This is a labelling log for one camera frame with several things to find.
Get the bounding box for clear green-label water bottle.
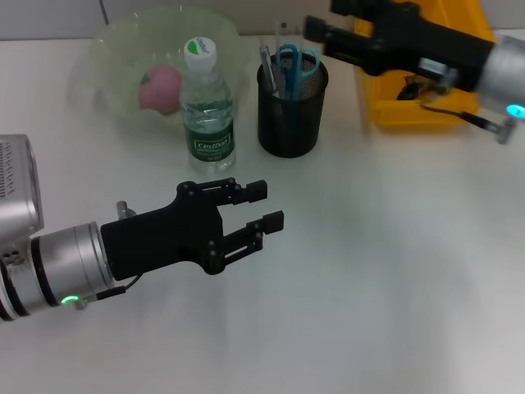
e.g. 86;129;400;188
179;35;238;174

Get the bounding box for yellow plastic bin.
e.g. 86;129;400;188
353;0;499;133

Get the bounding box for white silver pen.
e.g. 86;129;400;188
258;37;280;95

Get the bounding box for blue plastic scissors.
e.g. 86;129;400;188
273;44;322;102

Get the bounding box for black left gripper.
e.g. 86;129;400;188
100;177;286;282

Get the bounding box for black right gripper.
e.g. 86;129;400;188
302;0;497;94

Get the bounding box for pink toy peach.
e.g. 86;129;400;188
138;64;183;117

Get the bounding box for pale green fruit plate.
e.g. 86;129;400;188
67;6;252;129

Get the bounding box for green plastic wrapper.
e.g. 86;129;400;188
395;75;424;102

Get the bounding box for black mesh pen holder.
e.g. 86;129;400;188
256;57;330;158

